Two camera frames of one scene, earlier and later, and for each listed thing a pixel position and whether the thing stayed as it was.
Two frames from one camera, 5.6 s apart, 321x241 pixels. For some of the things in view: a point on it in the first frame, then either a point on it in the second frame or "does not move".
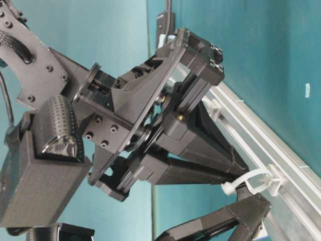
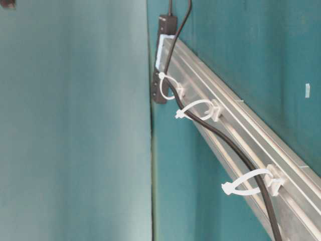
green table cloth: x=271 y=52 does not move
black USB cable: x=168 y=8 -> x=224 y=134
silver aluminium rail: x=285 y=182 does not move
